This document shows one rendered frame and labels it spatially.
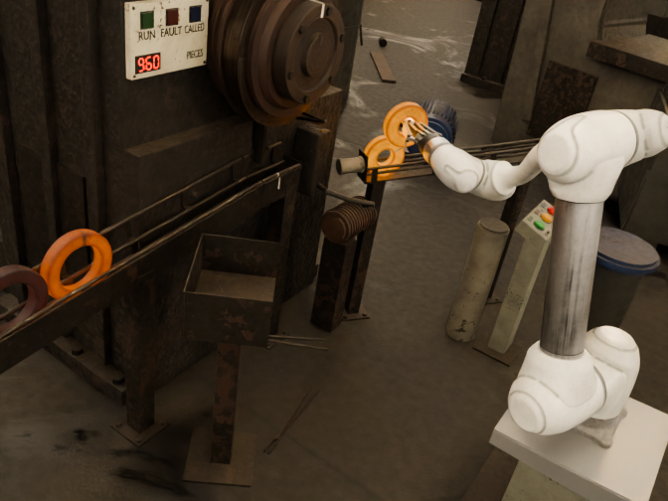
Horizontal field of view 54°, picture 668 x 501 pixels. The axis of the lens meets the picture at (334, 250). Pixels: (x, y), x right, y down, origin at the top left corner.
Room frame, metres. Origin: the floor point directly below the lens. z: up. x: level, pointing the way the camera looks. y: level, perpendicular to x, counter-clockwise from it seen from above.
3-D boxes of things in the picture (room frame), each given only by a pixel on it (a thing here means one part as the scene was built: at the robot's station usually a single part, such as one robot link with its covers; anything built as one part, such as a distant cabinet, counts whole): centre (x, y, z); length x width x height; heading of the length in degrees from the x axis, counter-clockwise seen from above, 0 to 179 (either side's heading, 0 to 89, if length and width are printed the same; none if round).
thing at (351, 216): (2.11, -0.04, 0.27); 0.22 x 0.13 x 0.53; 151
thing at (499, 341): (2.12, -0.73, 0.31); 0.24 x 0.16 x 0.62; 151
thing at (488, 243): (2.17, -0.57, 0.26); 0.12 x 0.12 x 0.52
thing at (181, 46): (1.65, 0.50, 1.15); 0.26 x 0.02 x 0.18; 151
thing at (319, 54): (1.84, 0.16, 1.11); 0.28 x 0.06 x 0.28; 151
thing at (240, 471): (1.32, 0.23, 0.36); 0.26 x 0.20 x 0.72; 6
